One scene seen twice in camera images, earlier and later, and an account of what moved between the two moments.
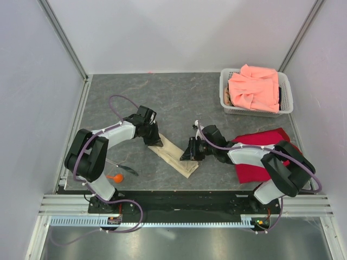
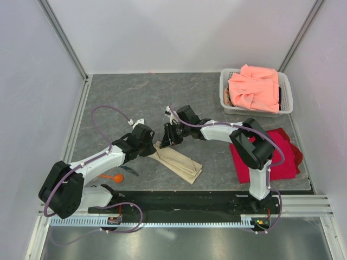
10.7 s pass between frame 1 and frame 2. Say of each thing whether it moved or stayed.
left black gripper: moved
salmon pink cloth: stayed
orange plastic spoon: stayed
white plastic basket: stayed
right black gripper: moved
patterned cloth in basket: stayed
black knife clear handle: stayed
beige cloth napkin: moved
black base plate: stayed
